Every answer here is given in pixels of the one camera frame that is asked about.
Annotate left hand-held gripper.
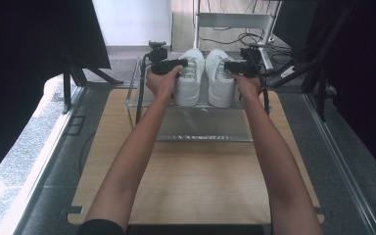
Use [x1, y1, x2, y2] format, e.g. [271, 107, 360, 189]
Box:
[147, 40, 189, 76]

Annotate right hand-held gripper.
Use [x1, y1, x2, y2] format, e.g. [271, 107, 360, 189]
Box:
[223, 45, 264, 78]

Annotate white sneaker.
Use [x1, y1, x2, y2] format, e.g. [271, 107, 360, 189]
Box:
[205, 48, 238, 109]
[173, 48, 206, 108]

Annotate clear plastic shoe box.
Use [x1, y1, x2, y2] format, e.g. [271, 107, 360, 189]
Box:
[124, 57, 272, 143]

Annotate person's left hand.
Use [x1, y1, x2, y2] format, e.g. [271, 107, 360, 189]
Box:
[145, 64, 184, 101]

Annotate person's right hand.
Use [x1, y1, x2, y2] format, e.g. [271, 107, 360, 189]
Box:
[229, 71, 264, 101]

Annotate black metal stand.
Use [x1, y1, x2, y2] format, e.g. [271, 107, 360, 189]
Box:
[58, 38, 125, 116]
[267, 0, 360, 122]

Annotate black curtain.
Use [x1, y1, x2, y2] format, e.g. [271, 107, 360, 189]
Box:
[0, 0, 113, 190]
[302, 0, 376, 185]

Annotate person's black sleeve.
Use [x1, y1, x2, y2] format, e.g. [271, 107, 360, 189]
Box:
[76, 218, 125, 235]

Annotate black floor cables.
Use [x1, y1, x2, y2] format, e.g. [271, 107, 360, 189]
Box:
[198, 27, 297, 58]

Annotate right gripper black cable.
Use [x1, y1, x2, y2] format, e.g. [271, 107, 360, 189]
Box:
[247, 48, 272, 116]

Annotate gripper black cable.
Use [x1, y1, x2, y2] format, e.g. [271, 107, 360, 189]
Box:
[134, 53, 155, 125]
[247, 48, 272, 116]

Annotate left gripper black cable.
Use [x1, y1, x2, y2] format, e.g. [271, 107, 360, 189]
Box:
[134, 53, 155, 125]

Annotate white metal table frame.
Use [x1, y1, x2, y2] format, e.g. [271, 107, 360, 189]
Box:
[193, 0, 283, 71]

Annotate thin black cable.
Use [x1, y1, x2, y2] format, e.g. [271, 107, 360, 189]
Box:
[77, 129, 98, 177]

